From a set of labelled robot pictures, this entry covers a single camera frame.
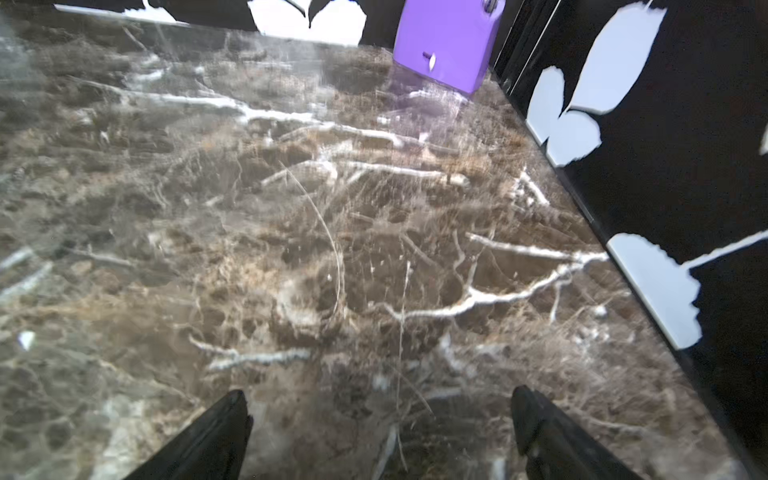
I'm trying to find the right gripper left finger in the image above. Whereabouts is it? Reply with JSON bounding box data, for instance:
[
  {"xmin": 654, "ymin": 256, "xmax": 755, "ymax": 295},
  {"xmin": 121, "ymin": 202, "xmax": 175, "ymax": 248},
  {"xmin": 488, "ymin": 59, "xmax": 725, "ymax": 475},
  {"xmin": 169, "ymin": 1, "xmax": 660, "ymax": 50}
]
[{"xmin": 126, "ymin": 390, "xmax": 253, "ymax": 480}]

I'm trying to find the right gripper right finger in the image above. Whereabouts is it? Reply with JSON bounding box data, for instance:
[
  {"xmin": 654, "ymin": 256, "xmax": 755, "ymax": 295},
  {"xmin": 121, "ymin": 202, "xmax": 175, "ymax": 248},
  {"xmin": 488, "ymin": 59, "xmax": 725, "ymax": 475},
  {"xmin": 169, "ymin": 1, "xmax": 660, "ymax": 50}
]
[{"xmin": 511, "ymin": 385, "xmax": 640, "ymax": 480}]

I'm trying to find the purple plastic stand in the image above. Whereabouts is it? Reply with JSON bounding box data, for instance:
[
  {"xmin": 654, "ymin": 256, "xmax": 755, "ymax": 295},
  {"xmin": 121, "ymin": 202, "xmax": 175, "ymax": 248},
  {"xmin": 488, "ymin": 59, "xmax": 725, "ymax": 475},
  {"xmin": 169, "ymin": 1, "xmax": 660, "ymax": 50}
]
[{"xmin": 393, "ymin": 0, "xmax": 506, "ymax": 95}]

